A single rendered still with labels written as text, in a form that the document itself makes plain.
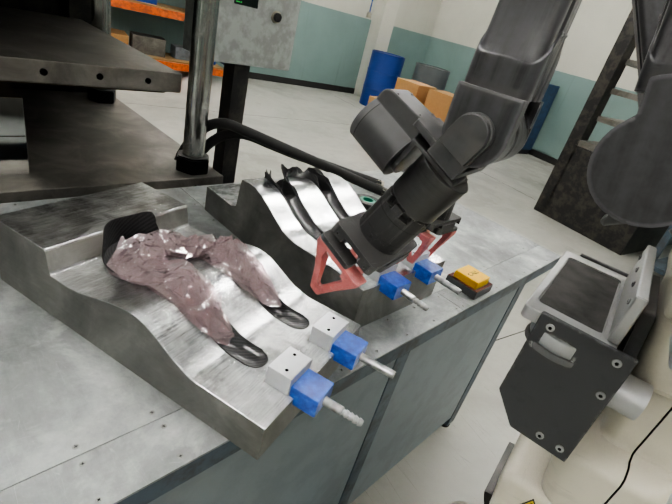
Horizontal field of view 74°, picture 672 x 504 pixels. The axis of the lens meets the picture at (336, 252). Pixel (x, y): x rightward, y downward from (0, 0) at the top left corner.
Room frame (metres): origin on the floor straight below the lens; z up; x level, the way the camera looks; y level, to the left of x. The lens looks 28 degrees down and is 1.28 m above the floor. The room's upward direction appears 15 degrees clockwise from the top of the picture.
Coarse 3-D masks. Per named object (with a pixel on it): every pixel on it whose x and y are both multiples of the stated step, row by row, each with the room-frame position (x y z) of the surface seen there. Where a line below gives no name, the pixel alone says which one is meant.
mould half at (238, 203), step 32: (224, 192) 0.94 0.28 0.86; (256, 192) 0.83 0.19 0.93; (320, 192) 0.93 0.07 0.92; (352, 192) 1.00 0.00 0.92; (224, 224) 0.89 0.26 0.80; (256, 224) 0.82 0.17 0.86; (288, 224) 0.79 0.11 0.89; (320, 224) 0.84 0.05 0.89; (288, 256) 0.75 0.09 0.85; (416, 288) 0.77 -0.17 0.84; (352, 320) 0.63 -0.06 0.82
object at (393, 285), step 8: (376, 272) 0.67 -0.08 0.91; (384, 272) 0.68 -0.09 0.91; (392, 272) 0.69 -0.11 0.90; (376, 280) 0.67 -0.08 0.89; (384, 280) 0.66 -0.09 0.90; (392, 280) 0.67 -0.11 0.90; (400, 280) 0.67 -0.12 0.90; (408, 280) 0.68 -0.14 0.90; (384, 288) 0.66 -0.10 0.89; (392, 288) 0.65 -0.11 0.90; (400, 288) 0.66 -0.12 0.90; (408, 288) 0.68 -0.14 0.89; (392, 296) 0.65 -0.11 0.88; (400, 296) 0.66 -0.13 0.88; (408, 296) 0.65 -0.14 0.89; (424, 304) 0.63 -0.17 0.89
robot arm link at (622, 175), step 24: (648, 72) 0.34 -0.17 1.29; (648, 96) 0.32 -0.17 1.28; (648, 120) 0.32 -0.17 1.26; (600, 144) 0.33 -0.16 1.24; (624, 144) 0.32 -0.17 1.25; (648, 144) 0.31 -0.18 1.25; (600, 168) 0.32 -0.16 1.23; (624, 168) 0.32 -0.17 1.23; (648, 168) 0.31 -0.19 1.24; (600, 192) 0.32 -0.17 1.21; (624, 192) 0.31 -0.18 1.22; (648, 192) 0.31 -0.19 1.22; (624, 216) 0.31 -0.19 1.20; (648, 216) 0.30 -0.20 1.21
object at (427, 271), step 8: (416, 248) 0.79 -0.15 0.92; (424, 256) 0.78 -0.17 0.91; (408, 264) 0.76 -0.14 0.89; (416, 264) 0.76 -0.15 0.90; (424, 264) 0.76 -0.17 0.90; (432, 264) 0.77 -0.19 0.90; (416, 272) 0.75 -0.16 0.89; (424, 272) 0.74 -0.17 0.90; (432, 272) 0.74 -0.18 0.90; (440, 272) 0.76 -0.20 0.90; (424, 280) 0.74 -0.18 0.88; (432, 280) 0.74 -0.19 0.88; (440, 280) 0.74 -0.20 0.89; (448, 288) 0.72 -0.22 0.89; (456, 288) 0.72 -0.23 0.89
